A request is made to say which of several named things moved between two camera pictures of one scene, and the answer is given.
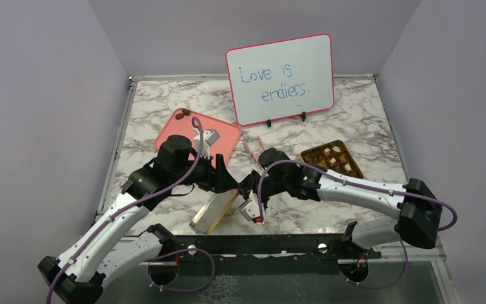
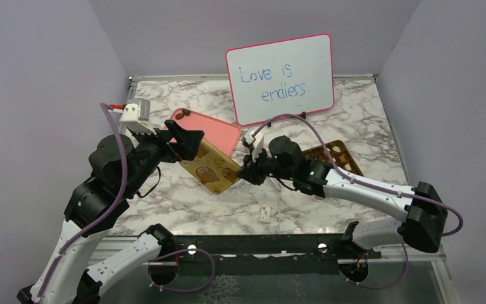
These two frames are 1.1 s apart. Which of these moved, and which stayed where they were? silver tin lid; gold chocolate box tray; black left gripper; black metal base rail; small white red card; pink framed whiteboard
Moved: silver tin lid; black left gripper
Stayed: gold chocolate box tray; pink framed whiteboard; black metal base rail; small white red card
